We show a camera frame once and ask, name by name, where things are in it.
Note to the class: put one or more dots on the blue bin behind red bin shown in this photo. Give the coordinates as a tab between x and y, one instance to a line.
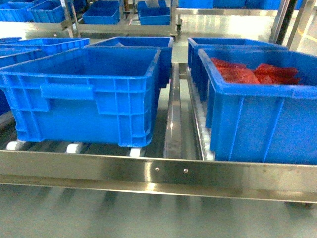
194	61

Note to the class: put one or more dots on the empty blue plastic bin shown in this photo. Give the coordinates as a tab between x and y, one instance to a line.
94	95

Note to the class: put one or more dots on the blue bin behind empty bin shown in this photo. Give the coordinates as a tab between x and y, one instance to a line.
165	44

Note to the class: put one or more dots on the blue bin with red bags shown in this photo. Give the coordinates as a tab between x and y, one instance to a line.
257	123

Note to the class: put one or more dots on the blue bin on background cart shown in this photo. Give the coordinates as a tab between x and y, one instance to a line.
102	12

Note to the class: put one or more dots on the blue bin far left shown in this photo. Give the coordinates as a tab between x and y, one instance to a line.
17	52

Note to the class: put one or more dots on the stainless steel flow rack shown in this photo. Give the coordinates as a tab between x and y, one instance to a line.
276	182

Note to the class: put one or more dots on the red plastic bags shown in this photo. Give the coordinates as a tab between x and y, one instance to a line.
264	74

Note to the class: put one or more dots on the background steel cart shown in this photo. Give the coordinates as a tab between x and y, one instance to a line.
127	26

